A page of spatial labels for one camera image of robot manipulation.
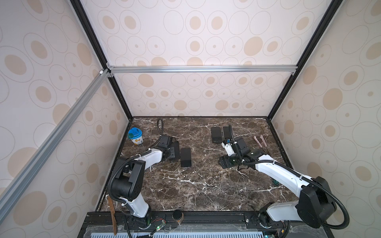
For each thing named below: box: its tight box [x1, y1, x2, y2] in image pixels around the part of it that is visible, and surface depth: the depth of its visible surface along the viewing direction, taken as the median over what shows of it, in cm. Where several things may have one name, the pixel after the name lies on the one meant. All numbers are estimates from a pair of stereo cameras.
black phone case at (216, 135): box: [211, 126, 223, 144], surface depth 111 cm
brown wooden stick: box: [107, 195, 117, 236], surface depth 76 cm
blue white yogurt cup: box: [127, 126, 144, 146], surface depth 99 cm
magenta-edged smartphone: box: [180, 147, 192, 168], surface depth 100 cm
